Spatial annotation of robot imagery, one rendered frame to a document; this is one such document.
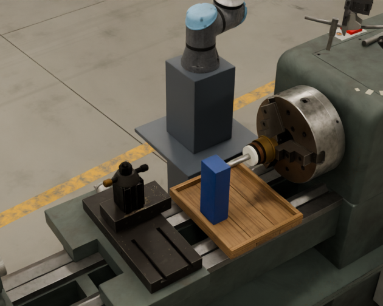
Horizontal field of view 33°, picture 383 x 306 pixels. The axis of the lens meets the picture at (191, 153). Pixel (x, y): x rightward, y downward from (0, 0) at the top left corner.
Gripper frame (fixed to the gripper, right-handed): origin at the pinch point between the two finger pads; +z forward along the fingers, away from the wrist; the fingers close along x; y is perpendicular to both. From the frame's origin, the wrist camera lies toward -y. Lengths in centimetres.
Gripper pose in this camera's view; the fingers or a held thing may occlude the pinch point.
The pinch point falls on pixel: (342, 31)
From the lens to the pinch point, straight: 223.0
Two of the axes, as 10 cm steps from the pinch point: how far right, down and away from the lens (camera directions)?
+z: -0.4, 7.8, 6.2
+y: 9.4, 2.3, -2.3
